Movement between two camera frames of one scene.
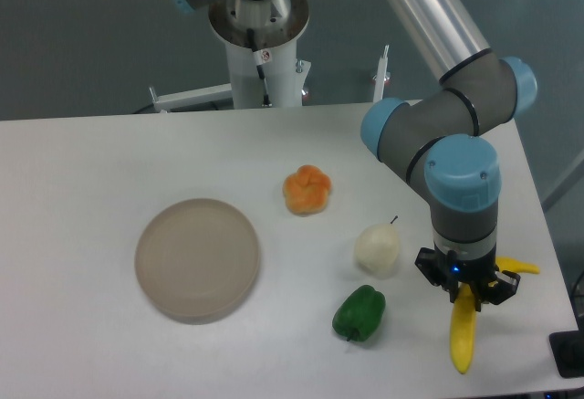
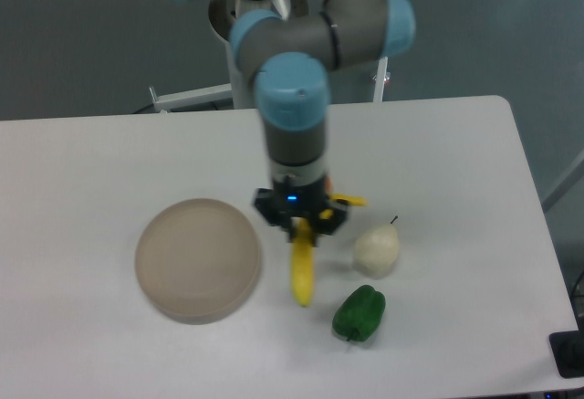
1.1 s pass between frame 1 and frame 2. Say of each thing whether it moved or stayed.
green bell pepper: stayed
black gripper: moved
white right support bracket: stayed
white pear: stayed
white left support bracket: stayed
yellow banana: moved
